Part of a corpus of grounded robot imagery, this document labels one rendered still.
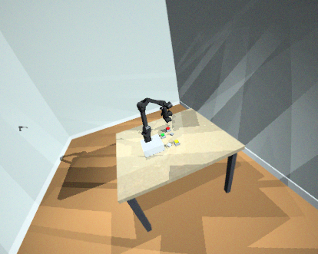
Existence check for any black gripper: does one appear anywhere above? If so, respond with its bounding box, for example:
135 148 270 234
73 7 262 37
161 112 172 124

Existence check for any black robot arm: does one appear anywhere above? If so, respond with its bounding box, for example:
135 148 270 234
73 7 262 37
137 97 173 143

